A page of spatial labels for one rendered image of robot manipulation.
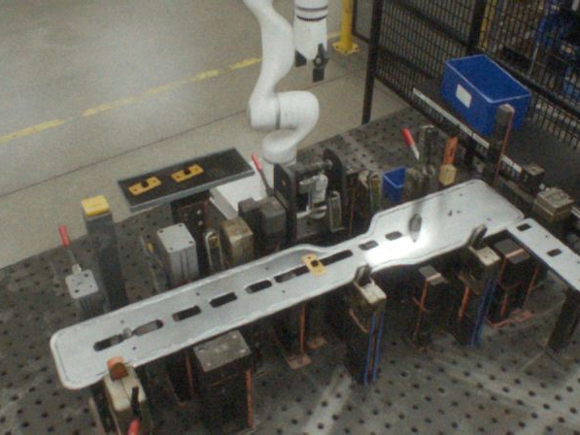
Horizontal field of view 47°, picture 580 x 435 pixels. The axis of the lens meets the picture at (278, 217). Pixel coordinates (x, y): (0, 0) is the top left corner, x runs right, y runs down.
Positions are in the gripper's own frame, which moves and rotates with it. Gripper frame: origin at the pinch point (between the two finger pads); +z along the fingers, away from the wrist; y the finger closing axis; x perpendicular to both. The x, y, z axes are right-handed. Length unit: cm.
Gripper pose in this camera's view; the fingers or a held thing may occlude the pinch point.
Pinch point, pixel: (309, 70)
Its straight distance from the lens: 179.2
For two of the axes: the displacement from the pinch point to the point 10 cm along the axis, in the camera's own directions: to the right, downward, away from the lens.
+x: 8.9, -3.0, 3.5
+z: 0.0, 7.6, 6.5
